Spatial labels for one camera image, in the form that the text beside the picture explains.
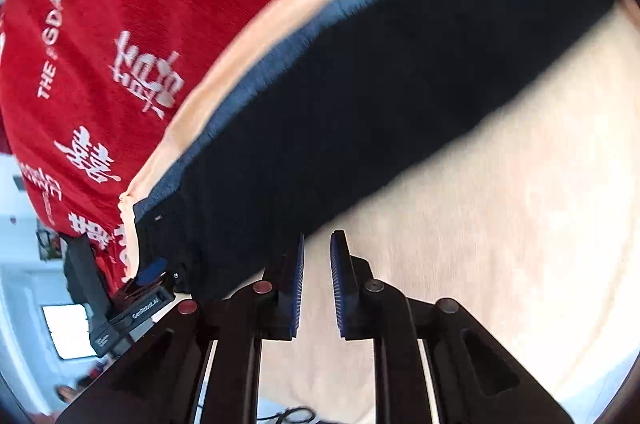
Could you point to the cream cushion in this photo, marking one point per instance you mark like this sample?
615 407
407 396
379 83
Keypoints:
500 229

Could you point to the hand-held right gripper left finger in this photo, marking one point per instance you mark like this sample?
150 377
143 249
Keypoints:
296 289

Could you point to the black pants with blue waistband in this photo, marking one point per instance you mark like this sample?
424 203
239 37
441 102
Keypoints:
350 104

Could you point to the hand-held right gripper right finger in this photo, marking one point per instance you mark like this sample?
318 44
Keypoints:
340 289

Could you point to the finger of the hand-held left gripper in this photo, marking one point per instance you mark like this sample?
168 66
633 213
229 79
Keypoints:
152 270

